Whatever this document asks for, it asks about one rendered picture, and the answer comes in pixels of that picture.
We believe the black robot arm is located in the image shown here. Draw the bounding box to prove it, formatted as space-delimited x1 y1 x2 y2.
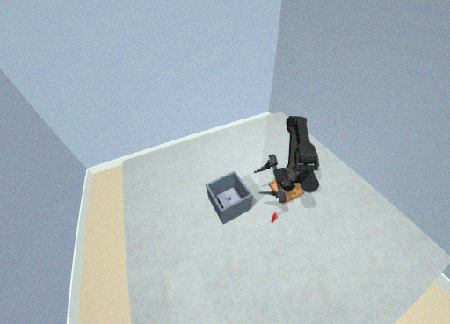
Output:
272 116 319 193

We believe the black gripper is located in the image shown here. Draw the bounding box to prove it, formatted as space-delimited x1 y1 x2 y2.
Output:
254 155 297 203

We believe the white square plate with hole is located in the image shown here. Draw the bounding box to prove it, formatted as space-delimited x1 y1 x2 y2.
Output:
217 188 240 208

